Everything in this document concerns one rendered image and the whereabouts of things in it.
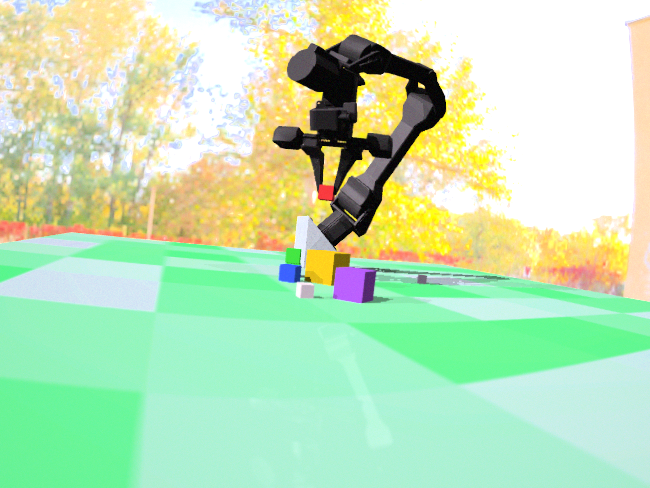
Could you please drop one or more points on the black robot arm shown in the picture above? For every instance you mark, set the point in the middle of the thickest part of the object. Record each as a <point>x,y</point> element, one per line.
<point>322,71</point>

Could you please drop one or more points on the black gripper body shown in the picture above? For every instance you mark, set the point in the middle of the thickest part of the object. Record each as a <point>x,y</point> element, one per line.
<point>379,145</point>

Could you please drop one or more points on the red block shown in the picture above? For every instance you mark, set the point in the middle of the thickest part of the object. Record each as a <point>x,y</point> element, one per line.
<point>326,193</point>

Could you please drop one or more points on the yellow block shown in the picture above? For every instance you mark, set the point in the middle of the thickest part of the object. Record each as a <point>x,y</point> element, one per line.
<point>321,266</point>

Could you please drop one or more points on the blue block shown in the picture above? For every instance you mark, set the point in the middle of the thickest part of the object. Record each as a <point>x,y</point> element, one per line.
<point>289,273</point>

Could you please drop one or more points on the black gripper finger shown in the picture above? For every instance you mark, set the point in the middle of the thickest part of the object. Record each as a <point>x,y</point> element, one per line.
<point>347,159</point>
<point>317,160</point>

